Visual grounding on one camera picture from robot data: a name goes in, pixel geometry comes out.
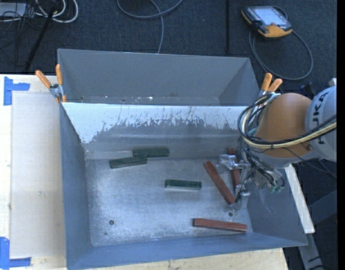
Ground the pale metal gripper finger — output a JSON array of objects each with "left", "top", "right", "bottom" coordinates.
[
  {"left": 218, "top": 154, "right": 250, "bottom": 172},
  {"left": 228, "top": 190, "right": 250, "bottom": 211}
]

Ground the red-brown flat block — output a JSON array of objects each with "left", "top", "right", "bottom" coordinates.
[
  {"left": 203, "top": 160, "right": 236, "bottom": 206},
  {"left": 192, "top": 218, "right": 249, "bottom": 233}
]

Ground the dark green flat block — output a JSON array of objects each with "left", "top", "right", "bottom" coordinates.
[
  {"left": 132, "top": 147, "right": 171, "bottom": 158},
  {"left": 164, "top": 179, "right": 203, "bottom": 192},
  {"left": 109, "top": 155, "right": 149, "bottom": 169}
]

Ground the grey metal bin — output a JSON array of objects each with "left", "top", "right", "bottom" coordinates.
[{"left": 56, "top": 48, "right": 309, "bottom": 270}]

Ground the pale wood flat board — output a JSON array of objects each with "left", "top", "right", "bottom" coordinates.
[{"left": 10, "top": 91, "right": 66, "bottom": 260}]

